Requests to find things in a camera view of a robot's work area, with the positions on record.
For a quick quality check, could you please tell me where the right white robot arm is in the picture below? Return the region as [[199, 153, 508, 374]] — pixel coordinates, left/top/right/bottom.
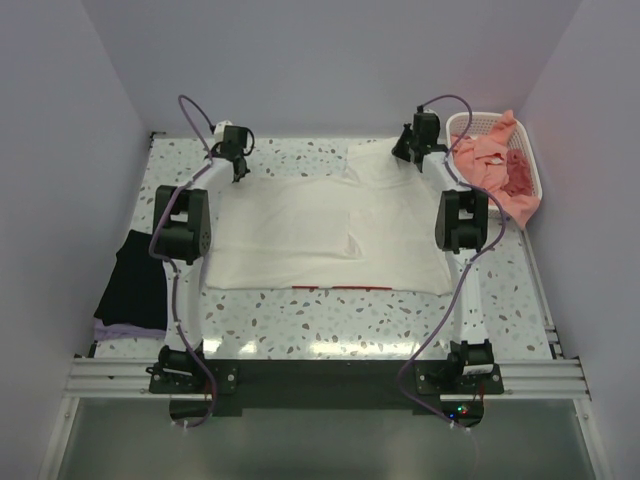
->
[[392, 107, 495, 377]]

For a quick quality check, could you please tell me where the black folded t shirt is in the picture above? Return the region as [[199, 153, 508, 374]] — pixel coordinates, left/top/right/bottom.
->
[[94, 230, 167, 332]]

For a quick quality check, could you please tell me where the white plastic laundry basket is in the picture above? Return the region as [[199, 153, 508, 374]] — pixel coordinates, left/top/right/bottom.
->
[[445, 111, 546, 217]]

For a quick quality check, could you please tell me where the dark pink t shirt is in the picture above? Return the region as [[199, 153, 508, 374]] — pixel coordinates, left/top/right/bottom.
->
[[503, 149, 534, 197]]

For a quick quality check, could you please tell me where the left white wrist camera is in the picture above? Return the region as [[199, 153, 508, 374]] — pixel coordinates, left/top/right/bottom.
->
[[213, 120, 234, 143]]

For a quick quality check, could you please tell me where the salmon pink t shirt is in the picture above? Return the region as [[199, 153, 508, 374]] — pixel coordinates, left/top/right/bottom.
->
[[447, 108, 542, 232]]

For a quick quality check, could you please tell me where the white t shirt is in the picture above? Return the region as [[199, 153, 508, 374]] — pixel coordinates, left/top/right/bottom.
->
[[206, 138, 452, 295]]

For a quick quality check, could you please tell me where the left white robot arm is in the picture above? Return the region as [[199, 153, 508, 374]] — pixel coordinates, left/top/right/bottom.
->
[[149, 121, 255, 352]]

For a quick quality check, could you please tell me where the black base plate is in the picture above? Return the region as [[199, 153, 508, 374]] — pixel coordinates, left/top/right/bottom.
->
[[146, 353, 505, 427]]

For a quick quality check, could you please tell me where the lavender folded t shirt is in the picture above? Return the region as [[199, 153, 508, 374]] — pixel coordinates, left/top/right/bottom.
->
[[93, 319, 166, 342]]

